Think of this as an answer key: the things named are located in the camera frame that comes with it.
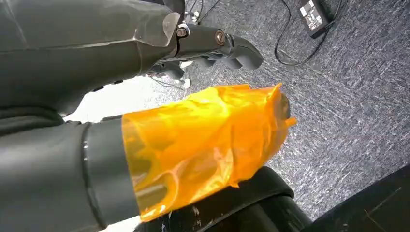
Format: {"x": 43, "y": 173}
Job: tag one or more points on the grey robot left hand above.
{"x": 48, "y": 64}

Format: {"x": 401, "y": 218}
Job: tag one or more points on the black robot foot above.
{"x": 250, "y": 208}

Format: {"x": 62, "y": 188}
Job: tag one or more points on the black labelled power brick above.
{"x": 314, "y": 16}

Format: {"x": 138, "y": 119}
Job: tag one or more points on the black robot leg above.
{"x": 368, "y": 205}

